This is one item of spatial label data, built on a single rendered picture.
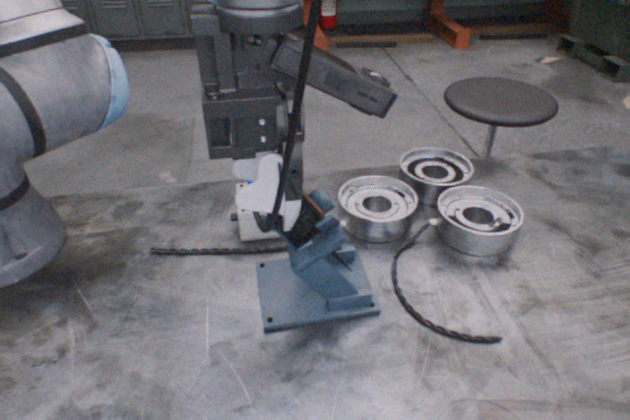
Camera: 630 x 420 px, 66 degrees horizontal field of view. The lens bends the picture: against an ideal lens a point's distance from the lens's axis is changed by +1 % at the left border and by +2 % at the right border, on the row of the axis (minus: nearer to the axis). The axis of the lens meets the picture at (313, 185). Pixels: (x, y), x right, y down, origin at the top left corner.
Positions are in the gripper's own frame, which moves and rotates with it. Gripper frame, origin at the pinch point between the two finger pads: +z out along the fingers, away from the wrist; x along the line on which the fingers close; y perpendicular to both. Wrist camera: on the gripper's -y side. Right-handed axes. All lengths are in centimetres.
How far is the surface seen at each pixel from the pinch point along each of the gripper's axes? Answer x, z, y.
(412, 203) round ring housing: -10.0, 8.9, -17.8
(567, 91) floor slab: -210, 91, -203
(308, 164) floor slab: -155, 92, -29
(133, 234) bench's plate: -14.0, 11.9, 19.3
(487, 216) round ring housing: -6.6, 9.9, -27.0
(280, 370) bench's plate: 9.9, 11.9, 2.9
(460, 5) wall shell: -380, 79, -208
